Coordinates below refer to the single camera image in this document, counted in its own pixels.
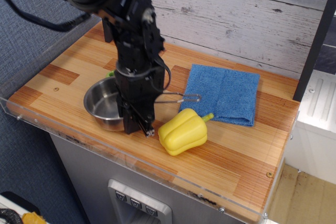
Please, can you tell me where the clear acrylic table guard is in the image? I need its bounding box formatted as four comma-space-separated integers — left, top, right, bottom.
6, 23, 299, 223

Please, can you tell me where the stainless steel pan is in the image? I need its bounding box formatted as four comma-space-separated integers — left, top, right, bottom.
83, 77, 202, 131

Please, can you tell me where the grey cabinet with dispenser panel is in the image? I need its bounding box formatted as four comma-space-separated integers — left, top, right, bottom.
48, 132, 253, 224

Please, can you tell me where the black vertical post right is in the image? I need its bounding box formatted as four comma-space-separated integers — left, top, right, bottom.
292, 0, 335, 102

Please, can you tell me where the white toy sink counter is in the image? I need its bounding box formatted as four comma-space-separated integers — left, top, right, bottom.
285, 70, 335, 184

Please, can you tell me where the blue folded towel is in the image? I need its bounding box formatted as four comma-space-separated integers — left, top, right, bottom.
180, 64, 260, 127

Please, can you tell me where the black corrugated cable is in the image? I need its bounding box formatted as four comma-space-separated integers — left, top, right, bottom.
0, 208, 23, 224

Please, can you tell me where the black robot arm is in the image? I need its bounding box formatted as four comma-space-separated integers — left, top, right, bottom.
66, 0, 170, 136

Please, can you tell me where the yellow toy bell pepper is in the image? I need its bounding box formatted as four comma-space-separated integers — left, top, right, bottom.
158, 109, 214, 156

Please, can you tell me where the black vertical post left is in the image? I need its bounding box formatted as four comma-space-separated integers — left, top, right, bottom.
102, 18, 115, 43

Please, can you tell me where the green handled grey spatula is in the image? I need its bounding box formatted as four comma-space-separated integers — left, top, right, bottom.
106, 70, 114, 78

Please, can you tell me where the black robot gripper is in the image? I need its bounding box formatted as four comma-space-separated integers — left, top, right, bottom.
114, 66, 165, 137

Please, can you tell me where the black vertical post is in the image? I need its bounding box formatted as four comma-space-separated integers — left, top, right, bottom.
102, 18, 115, 43
292, 0, 335, 102

